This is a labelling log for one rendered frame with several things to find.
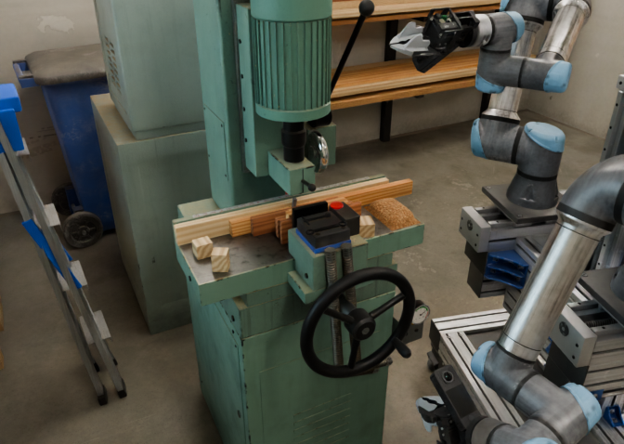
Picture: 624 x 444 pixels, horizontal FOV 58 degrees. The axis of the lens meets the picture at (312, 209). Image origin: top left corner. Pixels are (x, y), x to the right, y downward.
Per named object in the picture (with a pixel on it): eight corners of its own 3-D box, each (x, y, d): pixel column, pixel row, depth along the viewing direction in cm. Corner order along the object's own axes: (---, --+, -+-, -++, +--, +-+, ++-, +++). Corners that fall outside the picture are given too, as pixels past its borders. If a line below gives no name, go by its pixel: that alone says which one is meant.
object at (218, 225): (177, 246, 136) (175, 228, 133) (175, 241, 137) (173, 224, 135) (387, 195, 159) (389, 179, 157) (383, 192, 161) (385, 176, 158)
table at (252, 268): (213, 333, 117) (210, 310, 114) (175, 259, 141) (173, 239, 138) (447, 261, 141) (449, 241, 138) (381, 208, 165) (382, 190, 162)
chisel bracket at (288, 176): (290, 202, 137) (289, 170, 133) (267, 179, 148) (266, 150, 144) (317, 196, 140) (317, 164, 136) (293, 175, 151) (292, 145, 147)
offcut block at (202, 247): (214, 255, 132) (213, 242, 130) (198, 260, 130) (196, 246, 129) (208, 248, 135) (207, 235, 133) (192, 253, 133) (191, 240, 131)
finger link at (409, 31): (392, 19, 125) (426, 16, 128) (383, 38, 130) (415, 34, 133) (397, 30, 124) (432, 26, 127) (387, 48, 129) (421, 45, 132)
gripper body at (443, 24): (428, 7, 127) (470, 4, 132) (412, 35, 134) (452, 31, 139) (443, 32, 124) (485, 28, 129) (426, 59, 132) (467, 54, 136)
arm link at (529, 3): (513, 165, 166) (560, -28, 156) (462, 155, 172) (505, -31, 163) (518, 164, 177) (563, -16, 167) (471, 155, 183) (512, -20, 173)
